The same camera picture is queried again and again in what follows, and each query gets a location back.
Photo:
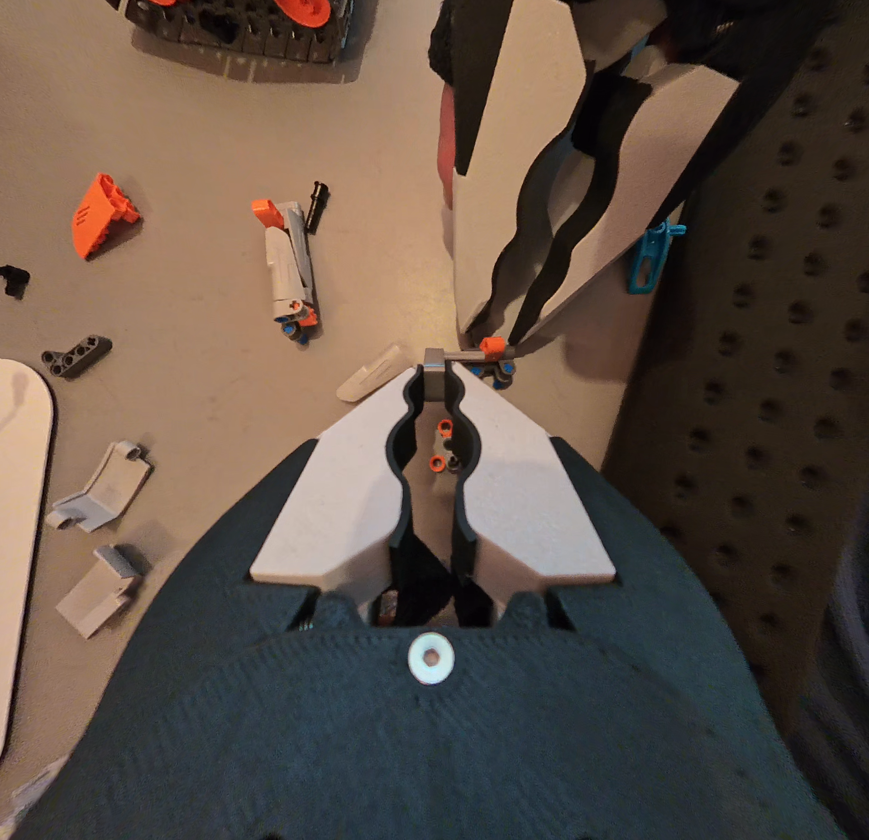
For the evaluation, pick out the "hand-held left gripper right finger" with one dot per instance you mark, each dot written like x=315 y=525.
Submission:
x=536 y=507

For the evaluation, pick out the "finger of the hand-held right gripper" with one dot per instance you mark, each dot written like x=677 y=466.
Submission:
x=665 y=141
x=516 y=107

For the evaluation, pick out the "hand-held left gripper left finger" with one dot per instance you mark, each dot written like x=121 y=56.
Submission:
x=326 y=507

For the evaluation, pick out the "grey orange blue block assembly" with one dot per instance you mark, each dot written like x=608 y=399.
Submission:
x=438 y=375

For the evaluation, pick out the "cyan plastic brick tool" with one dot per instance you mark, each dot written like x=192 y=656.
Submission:
x=648 y=256

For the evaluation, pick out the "orange bush grey connector assembly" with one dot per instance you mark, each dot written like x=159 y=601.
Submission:
x=445 y=426

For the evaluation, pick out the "light grey curved blade panel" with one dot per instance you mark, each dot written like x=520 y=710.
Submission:
x=370 y=375

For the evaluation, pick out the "light grey curved fender panel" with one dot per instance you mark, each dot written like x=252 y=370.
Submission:
x=112 y=483

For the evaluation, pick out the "black axle pin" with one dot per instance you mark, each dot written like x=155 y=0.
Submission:
x=316 y=208

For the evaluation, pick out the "grey orange tracked toy robot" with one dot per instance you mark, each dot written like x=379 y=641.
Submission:
x=237 y=12

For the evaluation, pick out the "white grey orange block assembly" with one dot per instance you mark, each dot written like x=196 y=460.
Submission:
x=285 y=270

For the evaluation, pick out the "black dimpled mat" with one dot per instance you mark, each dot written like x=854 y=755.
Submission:
x=747 y=378

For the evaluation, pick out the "light grey box panel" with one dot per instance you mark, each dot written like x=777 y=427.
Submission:
x=95 y=595

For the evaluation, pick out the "dark grey short beam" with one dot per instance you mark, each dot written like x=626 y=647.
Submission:
x=74 y=356

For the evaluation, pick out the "white book stand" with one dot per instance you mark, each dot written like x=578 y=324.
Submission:
x=20 y=514

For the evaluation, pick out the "orange wedge block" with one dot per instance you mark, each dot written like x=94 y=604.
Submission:
x=102 y=215

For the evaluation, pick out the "small black connector piece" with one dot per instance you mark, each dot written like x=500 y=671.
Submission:
x=13 y=280

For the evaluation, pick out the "light grey curved shell panel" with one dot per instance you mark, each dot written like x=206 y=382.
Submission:
x=30 y=789

